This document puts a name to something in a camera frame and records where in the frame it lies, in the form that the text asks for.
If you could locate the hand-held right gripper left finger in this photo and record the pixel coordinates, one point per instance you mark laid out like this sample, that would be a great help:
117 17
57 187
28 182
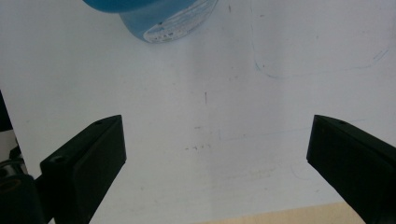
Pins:
84 168

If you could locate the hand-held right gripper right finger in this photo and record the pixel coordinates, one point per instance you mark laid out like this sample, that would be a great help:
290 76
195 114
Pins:
358 168

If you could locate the blue bottle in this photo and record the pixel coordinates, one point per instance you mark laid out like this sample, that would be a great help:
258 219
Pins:
146 21

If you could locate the white table mat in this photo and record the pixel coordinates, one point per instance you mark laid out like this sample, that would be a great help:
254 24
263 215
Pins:
199 93

